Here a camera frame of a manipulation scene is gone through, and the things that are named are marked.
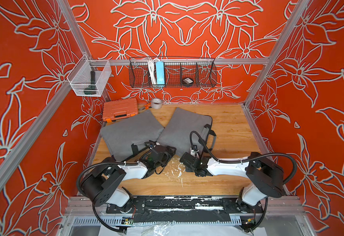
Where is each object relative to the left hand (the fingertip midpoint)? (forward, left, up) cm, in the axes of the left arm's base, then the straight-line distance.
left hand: (175, 152), depth 87 cm
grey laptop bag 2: (+17, -6, +1) cm, 18 cm away
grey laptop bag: (+16, +27, -1) cm, 32 cm away
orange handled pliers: (+41, +26, -4) cm, 48 cm away
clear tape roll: (+43, +18, -1) cm, 46 cm away
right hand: (-5, -8, -5) cm, 10 cm away
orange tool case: (+33, +45, 0) cm, 56 cm away
